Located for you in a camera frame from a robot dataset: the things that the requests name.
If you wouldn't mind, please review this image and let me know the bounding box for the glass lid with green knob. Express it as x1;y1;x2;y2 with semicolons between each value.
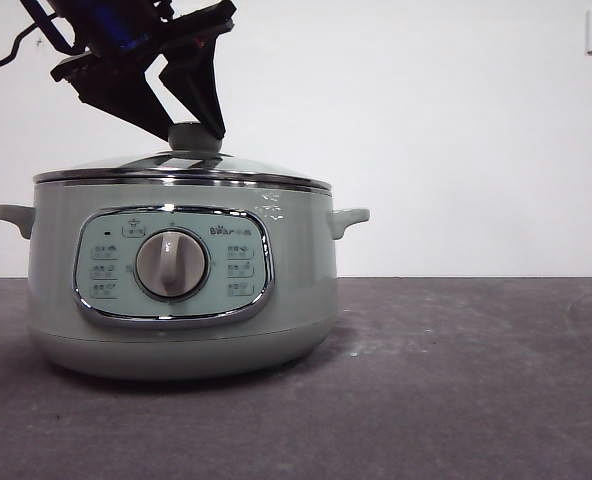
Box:
32;121;333;190

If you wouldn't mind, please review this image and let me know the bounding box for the green electric cooking pot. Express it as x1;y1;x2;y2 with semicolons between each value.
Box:
0;180;371;383

